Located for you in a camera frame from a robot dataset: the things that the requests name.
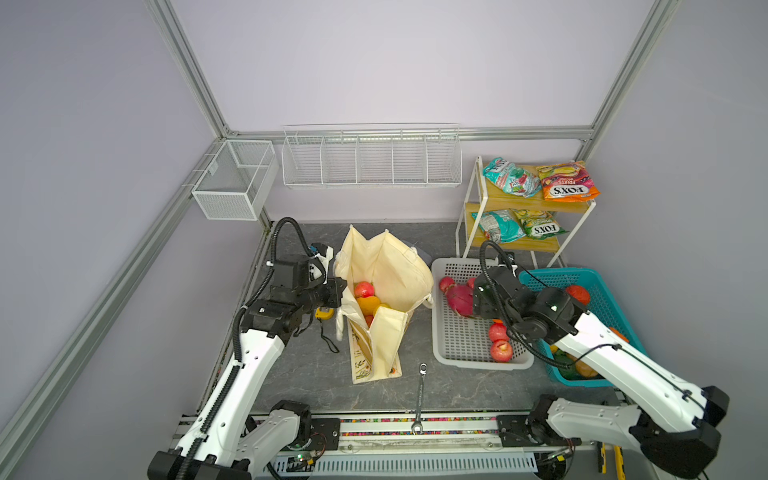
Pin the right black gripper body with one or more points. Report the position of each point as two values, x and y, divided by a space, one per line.
483 310

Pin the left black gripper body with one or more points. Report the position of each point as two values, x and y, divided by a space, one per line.
317 295

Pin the yellow pear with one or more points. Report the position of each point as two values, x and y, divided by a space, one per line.
369 306

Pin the cream floral tote bag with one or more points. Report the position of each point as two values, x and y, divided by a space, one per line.
387 281

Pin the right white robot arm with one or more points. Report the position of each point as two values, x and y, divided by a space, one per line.
671 421

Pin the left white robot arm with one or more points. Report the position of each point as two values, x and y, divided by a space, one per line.
218 445

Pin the teal snack bag lower shelf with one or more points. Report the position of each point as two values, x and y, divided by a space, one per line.
500 226

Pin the teal snack bag shelf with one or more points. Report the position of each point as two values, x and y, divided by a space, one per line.
500 226
511 178

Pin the green Fox's candy bag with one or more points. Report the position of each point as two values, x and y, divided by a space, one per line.
538 225

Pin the teal snack bag upper shelf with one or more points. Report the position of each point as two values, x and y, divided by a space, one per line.
511 178

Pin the orange Fox's candy bag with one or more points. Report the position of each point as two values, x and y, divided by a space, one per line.
567 182

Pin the yellow tape measure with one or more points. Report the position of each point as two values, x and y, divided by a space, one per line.
324 315

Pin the red dragon fruit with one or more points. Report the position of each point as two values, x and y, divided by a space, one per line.
459 298

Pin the small red apple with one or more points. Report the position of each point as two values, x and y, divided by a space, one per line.
498 332

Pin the red apple in white basket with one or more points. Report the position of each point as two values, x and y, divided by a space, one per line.
446 283

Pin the red apple front basket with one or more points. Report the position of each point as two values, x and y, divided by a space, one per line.
502 351

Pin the white plastic basket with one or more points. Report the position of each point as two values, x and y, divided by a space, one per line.
462 341

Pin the red tomato in teal basket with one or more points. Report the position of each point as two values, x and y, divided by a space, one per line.
579 293

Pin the silver combination wrench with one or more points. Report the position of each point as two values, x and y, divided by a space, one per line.
416 426

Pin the green bell pepper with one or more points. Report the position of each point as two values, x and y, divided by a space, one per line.
565 363

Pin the teal plastic basket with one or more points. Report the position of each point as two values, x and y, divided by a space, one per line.
602 304

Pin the brown potato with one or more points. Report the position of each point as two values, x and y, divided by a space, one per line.
585 371

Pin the small white mesh basket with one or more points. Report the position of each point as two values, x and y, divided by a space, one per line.
236 182

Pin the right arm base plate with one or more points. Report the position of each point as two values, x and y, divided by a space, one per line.
518 430

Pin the long white wire basket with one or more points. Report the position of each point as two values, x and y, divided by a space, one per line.
369 154

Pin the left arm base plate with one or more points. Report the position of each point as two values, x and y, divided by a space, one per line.
323 434

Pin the yellow handled pliers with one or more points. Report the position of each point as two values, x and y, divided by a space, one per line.
610 460

